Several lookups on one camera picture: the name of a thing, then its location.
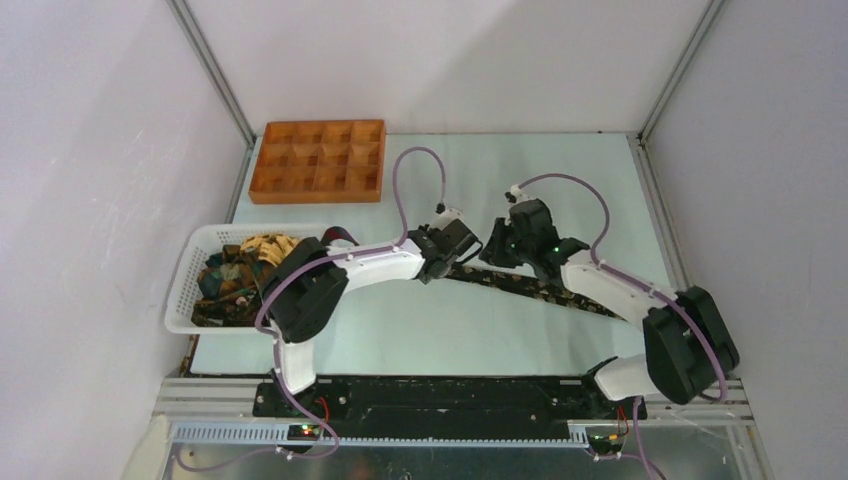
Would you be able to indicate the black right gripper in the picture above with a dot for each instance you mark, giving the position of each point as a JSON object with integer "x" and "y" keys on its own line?
{"x": 493, "y": 252}

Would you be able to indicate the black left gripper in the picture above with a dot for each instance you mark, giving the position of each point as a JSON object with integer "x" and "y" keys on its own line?
{"x": 425, "y": 231}

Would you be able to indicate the black gold floral tie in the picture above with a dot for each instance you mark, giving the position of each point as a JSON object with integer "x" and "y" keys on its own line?
{"x": 529, "y": 287}

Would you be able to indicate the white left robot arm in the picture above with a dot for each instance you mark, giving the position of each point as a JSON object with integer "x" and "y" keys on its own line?
{"x": 300, "y": 296}

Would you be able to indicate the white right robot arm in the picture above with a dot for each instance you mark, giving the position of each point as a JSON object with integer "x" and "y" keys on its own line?
{"x": 687, "y": 347}

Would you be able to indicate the dark red striped tie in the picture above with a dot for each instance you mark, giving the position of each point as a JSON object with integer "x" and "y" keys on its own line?
{"x": 337, "y": 233}

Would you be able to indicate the wooden compartment tray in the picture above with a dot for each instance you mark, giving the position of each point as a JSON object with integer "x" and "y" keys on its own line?
{"x": 319, "y": 162}

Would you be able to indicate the green gold patterned tie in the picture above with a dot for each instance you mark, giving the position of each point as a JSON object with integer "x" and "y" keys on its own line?
{"x": 230, "y": 281}

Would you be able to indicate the white plastic basket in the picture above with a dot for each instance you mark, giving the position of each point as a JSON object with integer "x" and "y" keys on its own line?
{"x": 204, "y": 242}

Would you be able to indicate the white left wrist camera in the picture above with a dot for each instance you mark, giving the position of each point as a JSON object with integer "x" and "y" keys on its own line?
{"x": 445, "y": 217}

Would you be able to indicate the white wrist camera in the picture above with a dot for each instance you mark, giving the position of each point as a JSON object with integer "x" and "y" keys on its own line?
{"x": 516, "y": 195}
{"x": 445, "y": 217}

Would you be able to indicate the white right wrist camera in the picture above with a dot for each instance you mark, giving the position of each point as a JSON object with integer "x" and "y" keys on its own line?
{"x": 516, "y": 195}

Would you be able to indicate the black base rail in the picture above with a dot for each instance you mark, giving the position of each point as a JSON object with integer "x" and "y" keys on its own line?
{"x": 526, "y": 408}

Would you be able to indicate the aluminium frame rail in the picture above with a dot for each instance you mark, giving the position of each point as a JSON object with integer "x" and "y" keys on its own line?
{"x": 253, "y": 411}

